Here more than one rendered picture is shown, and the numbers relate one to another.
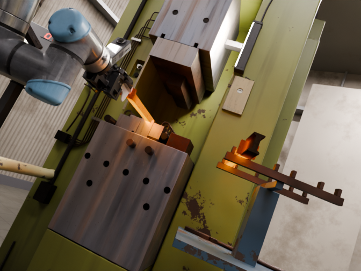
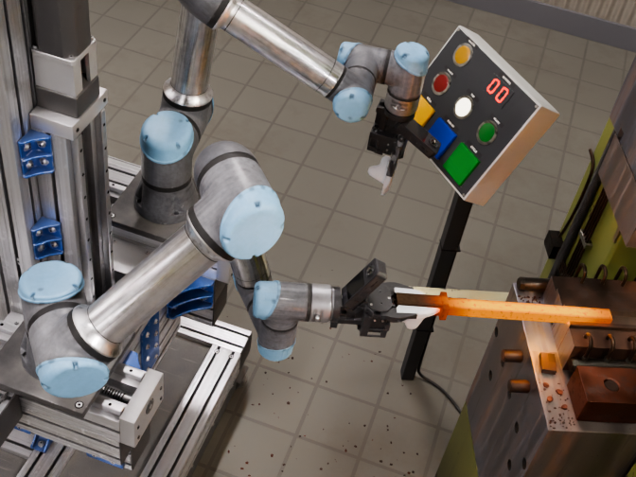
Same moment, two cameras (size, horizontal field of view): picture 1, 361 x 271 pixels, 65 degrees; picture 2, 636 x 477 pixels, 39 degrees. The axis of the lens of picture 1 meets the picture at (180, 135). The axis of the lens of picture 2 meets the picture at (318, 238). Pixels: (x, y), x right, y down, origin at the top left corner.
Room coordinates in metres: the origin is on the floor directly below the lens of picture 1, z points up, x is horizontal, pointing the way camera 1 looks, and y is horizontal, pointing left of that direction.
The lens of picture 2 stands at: (0.18, -0.80, 2.30)
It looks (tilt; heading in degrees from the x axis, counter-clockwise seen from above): 44 degrees down; 67
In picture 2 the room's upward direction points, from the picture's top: 10 degrees clockwise
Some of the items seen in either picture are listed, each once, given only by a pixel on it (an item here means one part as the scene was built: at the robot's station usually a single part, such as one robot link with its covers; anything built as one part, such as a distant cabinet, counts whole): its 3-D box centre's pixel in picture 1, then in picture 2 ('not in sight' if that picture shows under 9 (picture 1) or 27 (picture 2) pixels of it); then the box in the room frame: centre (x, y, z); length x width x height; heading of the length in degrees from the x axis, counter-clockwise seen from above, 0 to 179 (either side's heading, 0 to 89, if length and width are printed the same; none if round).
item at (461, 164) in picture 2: not in sight; (462, 164); (1.09, 0.61, 1.01); 0.07 x 0.05 x 0.07; 101
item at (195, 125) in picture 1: (199, 94); not in sight; (1.64, 0.00, 1.37); 0.41 x 0.10 x 0.91; 76
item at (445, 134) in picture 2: not in sight; (439, 138); (1.08, 0.71, 1.01); 0.07 x 0.05 x 0.07; 101
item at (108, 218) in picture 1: (139, 195); (621, 418); (1.34, 0.06, 0.69); 0.56 x 0.38 x 0.45; 166
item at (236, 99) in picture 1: (238, 95); not in sight; (1.19, -0.17, 1.27); 0.09 x 0.02 x 0.17; 76
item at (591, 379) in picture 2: (180, 146); (606, 394); (1.16, -0.02, 0.95); 0.12 x 0.09 x 0.07; 166
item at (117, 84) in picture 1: (105, 75); (361, 309); (0.73, 0.25, 0.98); 0.12 x 0.08 x 0.09; 166
